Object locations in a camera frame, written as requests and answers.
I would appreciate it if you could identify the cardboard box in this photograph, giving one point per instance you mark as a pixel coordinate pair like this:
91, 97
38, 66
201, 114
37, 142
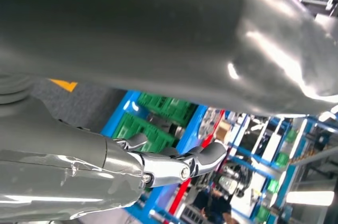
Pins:
222, 131

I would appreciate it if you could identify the blue metal shelf rack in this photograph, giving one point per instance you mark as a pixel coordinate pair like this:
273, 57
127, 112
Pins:
190, 128

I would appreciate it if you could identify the chrome metal post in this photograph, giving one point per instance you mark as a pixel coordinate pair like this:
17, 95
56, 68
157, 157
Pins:
169, 128

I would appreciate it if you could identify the blue background shelving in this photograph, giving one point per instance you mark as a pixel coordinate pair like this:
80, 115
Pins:
253, 166

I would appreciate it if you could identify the red barrier belt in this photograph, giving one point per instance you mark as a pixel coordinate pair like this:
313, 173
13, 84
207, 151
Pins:
179, 194

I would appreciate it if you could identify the green plastic crate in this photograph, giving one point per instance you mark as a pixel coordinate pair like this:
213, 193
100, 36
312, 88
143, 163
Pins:
132, 126
169, 107

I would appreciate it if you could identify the person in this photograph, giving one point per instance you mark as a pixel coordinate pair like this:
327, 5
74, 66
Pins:
211, 205

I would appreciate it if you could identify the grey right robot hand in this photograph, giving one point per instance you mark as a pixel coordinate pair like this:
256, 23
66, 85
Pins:
132, 33

